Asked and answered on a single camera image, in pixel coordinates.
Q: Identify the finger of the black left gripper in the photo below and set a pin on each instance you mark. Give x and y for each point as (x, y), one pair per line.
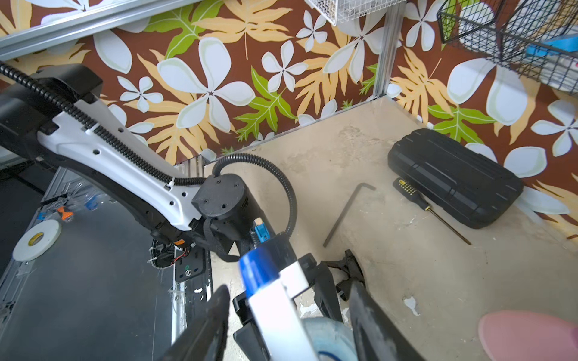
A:
(351, 267)

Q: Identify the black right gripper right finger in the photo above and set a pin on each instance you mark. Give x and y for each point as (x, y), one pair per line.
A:
(376, 337)

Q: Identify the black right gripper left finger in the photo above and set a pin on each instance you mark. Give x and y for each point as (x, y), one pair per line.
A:
(206, 339)

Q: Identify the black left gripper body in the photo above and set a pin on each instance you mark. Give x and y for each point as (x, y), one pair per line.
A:
(248, 337)

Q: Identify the clear blue spray bottle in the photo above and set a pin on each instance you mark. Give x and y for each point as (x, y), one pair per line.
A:
(332, 340)

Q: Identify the blue white spray nozzle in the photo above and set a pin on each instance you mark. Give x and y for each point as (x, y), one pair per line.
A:
(274, 312)

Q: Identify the opaque pink spray bottle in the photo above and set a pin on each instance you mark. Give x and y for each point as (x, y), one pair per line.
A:
(524, 335)

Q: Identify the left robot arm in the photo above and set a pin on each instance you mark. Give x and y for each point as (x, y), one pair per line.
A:
(56, 116)

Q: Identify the black hex key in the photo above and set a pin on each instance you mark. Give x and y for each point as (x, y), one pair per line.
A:
(345, 210)

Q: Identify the black yellow screwdriver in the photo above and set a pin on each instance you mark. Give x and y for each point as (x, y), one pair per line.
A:
(415, 197)

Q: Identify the black plastic tool case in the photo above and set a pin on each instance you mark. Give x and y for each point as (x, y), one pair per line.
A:
(470, 187)

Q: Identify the white tape roll outside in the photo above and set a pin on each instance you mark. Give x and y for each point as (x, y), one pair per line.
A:
(36, 241)

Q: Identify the blue tape roll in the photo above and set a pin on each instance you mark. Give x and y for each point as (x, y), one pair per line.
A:
(565, 44)

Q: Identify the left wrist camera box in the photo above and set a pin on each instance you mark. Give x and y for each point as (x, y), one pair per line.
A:
(278, 256)

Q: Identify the white wire wall basket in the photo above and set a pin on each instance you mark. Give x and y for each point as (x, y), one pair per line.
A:
(341, 11)

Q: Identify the black wire wall basket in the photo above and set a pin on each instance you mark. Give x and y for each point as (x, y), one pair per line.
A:
(502, 30)

